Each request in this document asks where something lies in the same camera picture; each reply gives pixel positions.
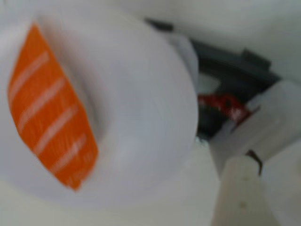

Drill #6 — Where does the gray plastic rack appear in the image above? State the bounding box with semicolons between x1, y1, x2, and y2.
144;17;283;142

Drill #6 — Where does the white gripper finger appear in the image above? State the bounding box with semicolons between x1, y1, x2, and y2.
210;155;269;226

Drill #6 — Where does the orange salmon sushi toy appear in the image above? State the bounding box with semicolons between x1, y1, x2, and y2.
7;22;99;192

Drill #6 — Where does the white plate train car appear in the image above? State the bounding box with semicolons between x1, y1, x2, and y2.
0;9;199;212
211;79;301;179

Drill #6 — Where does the red train coupler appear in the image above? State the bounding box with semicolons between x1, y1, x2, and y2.
197;93;251;122

